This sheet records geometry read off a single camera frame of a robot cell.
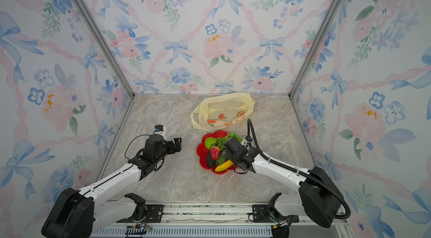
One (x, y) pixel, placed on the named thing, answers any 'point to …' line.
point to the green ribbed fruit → (220, 160)
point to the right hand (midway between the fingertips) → (230, 154)
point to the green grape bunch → (222, 141)
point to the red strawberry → (215, 152)
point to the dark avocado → (210, 161)
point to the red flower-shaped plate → (202, 152)
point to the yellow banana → (224, 166)
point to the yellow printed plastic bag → (215, 111)
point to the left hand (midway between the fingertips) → (175, 138)
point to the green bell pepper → (210, 142)
